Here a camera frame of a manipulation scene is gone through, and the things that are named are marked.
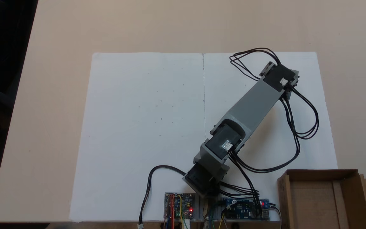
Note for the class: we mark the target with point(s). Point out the blue circuit board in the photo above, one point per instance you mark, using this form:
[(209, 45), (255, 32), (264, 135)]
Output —
[(243, 210)]

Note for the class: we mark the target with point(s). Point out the green circuit board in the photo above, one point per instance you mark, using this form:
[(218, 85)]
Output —
[(187, 200)]

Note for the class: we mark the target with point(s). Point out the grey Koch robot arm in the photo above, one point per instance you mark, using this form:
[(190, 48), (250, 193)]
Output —
[(253, 108)]

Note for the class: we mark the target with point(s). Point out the brown cardboard box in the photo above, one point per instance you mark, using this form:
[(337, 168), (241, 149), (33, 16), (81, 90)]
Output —
[(313, 203)]

